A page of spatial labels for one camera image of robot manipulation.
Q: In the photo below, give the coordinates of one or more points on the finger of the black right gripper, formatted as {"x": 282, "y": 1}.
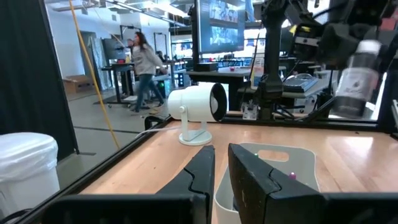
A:
{"x": 390, "y": 56}
{"x": 337, "y": 43}

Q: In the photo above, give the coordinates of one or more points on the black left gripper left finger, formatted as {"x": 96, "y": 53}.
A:
{"x": 205, "y": 174}

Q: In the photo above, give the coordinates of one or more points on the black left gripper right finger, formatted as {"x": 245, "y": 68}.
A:
{"x": 255, "y": 193}

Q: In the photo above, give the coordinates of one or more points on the bottles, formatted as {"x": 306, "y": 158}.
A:
{"x": 354, "y": 81}
{"x": 292, "y": 175}

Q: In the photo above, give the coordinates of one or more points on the light grey plastic bin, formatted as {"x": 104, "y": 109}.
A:
{"x": 304, "y": 168}

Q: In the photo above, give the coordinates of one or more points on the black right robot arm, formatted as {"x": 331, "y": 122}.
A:
{"x": 273, "y": 56}

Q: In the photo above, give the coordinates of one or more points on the grey side desk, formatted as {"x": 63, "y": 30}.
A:
{"x": 311, "y": 93}

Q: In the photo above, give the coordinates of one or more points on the white spotlight lamp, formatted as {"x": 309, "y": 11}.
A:
{"x": 192, "y": 102}

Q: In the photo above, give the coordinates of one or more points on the white wipes canister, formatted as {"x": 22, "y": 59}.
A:
{"x": 257, "y": 71}

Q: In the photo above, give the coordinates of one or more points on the black monitor desk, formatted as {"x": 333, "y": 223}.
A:
{"x": 217, "y": 74}

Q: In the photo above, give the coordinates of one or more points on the small black box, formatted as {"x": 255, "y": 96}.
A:
{"x": 207, "y": 67}

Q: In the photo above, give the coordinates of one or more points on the large black monitor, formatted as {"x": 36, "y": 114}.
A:
{"x": 222, "y": 28}

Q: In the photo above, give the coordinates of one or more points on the person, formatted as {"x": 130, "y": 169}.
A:
{"x": 144, "y": 59}

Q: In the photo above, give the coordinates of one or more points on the black standing desk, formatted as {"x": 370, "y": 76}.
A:
{"x": 119, "y": 67}

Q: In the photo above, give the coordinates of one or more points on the cardboard box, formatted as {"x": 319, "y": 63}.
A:
{"x": 77, "y": 84}

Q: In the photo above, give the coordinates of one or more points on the white trash bin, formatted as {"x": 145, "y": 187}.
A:
{"x": 28, "y": 161}

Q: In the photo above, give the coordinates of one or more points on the black curtain partition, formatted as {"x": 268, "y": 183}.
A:
{"x": 25, "y": 77}

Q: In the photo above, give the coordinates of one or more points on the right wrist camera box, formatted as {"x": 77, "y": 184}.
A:
{"x": 306, "y": 49}

